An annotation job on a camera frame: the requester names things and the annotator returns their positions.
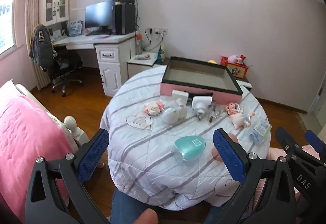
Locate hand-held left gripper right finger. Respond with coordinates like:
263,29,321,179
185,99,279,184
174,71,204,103
213,128,298,224

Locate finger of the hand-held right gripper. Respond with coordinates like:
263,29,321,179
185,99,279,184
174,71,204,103
305,129,326,161
274,126,305,164

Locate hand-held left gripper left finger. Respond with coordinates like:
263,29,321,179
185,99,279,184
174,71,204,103
25,128,110,224

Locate rose gold round tin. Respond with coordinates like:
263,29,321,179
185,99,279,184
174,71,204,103
212,132,238,162

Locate pink haired doll figurine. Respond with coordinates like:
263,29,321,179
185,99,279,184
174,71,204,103
226,102,256,130

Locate teal heart-shaped case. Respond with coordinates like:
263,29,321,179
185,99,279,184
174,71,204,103
174,136,206,162

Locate clear glass perfume bottle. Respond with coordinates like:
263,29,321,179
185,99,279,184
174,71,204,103
207,102,223,123

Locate white plug adapter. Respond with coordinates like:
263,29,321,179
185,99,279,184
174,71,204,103
192,96,213,121

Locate white egg-shaped case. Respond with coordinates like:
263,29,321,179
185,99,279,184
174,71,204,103
160,106,187,124

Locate small pink-white doll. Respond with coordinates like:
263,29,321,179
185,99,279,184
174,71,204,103
143,100,165,115

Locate pink box with black rim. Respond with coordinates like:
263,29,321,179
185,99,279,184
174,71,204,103
160,56,243,110

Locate clear heart-shaped acrylic plate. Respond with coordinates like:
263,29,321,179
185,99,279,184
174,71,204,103
127,111,154,129

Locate blue denim cloth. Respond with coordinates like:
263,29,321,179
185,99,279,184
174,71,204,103
110,184,163,224

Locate round table with striped cloth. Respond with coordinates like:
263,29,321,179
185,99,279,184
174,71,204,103
100,65,271,213

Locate black and white low cabinet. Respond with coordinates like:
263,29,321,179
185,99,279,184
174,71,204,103
237,76,253,92

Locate white charger cube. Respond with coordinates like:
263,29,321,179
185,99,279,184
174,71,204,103
172,89,189,107

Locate red toy box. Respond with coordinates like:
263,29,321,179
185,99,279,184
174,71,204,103
220,55,249,79

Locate pink plush toy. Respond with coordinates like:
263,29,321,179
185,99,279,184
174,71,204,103
227,54,243,64

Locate white desk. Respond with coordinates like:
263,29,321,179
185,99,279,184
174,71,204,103
51,31,139,97

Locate white nightstand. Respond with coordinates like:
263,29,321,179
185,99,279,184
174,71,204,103
127,52,160,79

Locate black office chair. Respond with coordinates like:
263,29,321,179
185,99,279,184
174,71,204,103
29,24,84,97

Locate clear bottle with orange cap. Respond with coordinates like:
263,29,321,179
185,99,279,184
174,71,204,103
136,33,143,54

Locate black printed jacket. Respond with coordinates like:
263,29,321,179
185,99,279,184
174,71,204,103
29,24,55,68

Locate blue and yellow snack bag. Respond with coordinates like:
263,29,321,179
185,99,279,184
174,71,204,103
156,43,166,63

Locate blue and white box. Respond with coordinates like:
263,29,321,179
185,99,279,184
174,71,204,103
69,20,84,35

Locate black computer tower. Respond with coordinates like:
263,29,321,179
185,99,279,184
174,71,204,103
115,3,136,35

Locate black computer monitor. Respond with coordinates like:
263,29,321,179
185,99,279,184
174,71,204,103
85,0,117,32

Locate white hutch cabinet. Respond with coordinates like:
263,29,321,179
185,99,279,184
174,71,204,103
38,0,70,27

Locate beige striped curtain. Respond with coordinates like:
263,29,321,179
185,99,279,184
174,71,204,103
24,0,63,91

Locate window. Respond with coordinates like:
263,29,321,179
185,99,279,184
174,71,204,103
0,0,17,55

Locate white bed frame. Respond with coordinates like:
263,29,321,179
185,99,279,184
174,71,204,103
15,83,88,148

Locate black power cables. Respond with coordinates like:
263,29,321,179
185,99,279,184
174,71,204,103
145,29,163,53

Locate white wall socket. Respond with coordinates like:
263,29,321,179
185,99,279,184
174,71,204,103
148,27,169,35

